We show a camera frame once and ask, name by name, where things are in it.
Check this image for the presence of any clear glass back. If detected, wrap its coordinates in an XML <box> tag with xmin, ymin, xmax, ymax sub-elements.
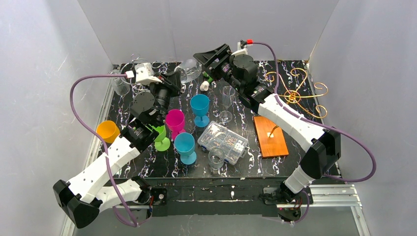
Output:
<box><xmin>174</xmin><ymin>58</ymin><xmax>202</xmax><ymax>84</ymax></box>

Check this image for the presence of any teal plastic wine glass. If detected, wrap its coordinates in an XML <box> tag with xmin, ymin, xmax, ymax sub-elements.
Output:
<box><xmin>190</xmin><ymin>94</ymin><xmax>210</xmax><ymax>128</ymax></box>

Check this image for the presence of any clear wine glass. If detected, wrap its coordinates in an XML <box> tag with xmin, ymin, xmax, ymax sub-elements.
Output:
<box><xmin>219</xmin><ymin>86</ymin><xmax>236</xmax><ymax>123</ymax></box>

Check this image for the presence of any blue plastic wine glass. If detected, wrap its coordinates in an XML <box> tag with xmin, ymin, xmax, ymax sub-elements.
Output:
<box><xmin>174</xmin><ymin>132</ymin><xmax>197</xmax><ymax>165</ymax></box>

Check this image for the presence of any green plastic wine glass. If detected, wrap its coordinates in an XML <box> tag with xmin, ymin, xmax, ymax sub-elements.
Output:
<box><xmin>153</xmin><ymin>125</ymin><xmax>171</xmax><ymax>151</ymax></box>

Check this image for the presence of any orange plastic wine glass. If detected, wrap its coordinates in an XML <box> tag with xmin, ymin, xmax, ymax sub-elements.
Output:
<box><xmin>96</xmin><ymin>120</ymin><xmax>120</xmax><ymax>144</ymax></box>

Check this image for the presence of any clear glass front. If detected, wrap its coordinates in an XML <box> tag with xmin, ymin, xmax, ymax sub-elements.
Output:
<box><xmin>208</xmin><ymin>148</ymin><xmax>225</xmax><ymax>171</ymax></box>

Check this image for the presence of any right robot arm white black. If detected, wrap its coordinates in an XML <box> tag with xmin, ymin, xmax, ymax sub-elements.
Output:
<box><xmin>193</xmin><ymin>44</ymin><xmax>341</xmax><ymax>199</ymax></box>

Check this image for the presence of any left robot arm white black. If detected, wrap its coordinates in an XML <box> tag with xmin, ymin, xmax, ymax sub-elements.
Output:
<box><xmin>53</xmin><ymin>71</ymin><xmax>181</xmax><ymax>229</ymax></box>

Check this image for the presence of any magenta plastic wine glass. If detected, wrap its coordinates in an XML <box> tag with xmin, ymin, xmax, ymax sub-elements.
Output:
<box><xmin>165</xmin><ymin>109</ymin><xmax>185</xmax><ymax>141</ymax></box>

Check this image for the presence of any green white toy drill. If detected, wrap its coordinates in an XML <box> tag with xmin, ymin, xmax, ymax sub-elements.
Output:
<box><xmin>200</xmin><ymin>72</ymin><xmax>214</xmax><ymax>91</ymax></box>

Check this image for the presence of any clear plastic screw box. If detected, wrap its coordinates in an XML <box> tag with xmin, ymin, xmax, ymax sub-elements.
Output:
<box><xmin>197</xmin><ymin>121</ymin><xmax>249</xmax><ymax>165</ymax></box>

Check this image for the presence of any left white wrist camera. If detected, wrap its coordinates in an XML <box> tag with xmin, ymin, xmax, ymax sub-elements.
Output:
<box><xmin>125</xmin><ymin>62</ymin><xmax>161</xmax><ymax>86</ymax></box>

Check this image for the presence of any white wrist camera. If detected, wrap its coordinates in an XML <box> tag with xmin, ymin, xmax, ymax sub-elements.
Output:
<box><xmin>232</xmin><ymin>39</ymin><xmax>253</xmax><ymax>56</ymax></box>
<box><xmin>125</xmin><ymin>62</ymin><xmax>161</xmax><ymax>86</ymax></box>

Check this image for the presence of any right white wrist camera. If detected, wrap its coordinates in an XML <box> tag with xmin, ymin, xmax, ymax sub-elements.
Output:
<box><xmin>232</xmin><ymin>39</ymin><xmax>253</xmax><ymax>56</ymax></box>

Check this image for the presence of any silver wire wine glass rack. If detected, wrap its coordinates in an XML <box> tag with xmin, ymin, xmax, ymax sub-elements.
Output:
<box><xmin>120</xmin><ymin>54</ymin><xmax>162</xmax><ymax>88</ymax></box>

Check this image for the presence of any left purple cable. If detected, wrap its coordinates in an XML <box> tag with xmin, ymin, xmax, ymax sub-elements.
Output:
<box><xmin>69</xmin><ymin>73</ymin><xmax>144</xmax><ymax>228</ymax></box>

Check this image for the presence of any purple cable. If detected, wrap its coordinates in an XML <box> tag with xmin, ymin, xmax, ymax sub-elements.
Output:
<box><xmin>69</xmin><ymin>73</ymin><xmax>144</xmax><ymax>228</ymax></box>
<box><xmin>252</xmin><ymin>41</ymin><xmax>377</xmax><ymax>224</ymax></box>

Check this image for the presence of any gold wire wine glass rack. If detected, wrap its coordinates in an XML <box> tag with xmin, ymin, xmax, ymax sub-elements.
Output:
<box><xmin>254</xmin><ymin>67</ymin><xmax>328</xmax><ymax>158</ymax></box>

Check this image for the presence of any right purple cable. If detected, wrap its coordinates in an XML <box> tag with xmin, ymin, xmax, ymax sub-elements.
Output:
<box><xmin>252</xmin><ymin>41</ymin><xmax>377</xmax><ymax>224</ymax></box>

